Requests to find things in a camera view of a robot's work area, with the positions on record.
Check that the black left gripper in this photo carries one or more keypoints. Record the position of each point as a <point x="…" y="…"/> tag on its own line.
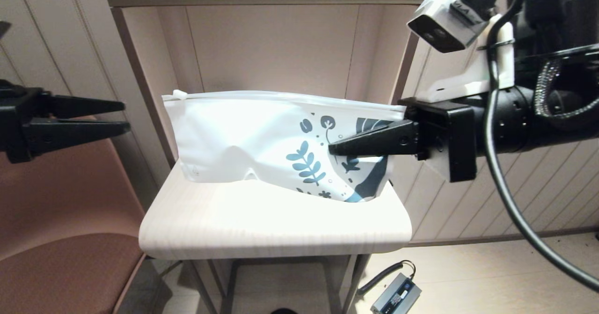
<point x="18" y="117"/>

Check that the black round robot part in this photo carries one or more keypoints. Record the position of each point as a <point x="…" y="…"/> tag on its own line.
<point x="283" y="311"/>

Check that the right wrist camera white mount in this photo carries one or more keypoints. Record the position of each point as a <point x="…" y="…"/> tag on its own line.
<point x="444" y="24"/>

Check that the pink-brown upholstered chair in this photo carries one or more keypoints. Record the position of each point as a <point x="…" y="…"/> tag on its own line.
<point x="61" y="211"/>

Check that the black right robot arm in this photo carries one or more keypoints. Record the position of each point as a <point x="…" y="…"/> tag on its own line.
<point x="538" y="122"/>

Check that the brown skirting board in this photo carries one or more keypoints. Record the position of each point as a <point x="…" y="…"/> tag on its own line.
<point x="468" y="239"/>

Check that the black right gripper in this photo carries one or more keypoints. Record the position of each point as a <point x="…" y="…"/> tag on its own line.
<point x="454" y="136"/>

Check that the beige wooden desk with hutch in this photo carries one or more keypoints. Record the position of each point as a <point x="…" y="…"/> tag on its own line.
<point x="281" y="225"/>

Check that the grey power adapter box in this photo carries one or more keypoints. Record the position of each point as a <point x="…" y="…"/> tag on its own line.
<point x="395" y="297"/>

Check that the white floral zip pouch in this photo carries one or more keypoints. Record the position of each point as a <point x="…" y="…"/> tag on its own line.
<point x="234" y="136"/>

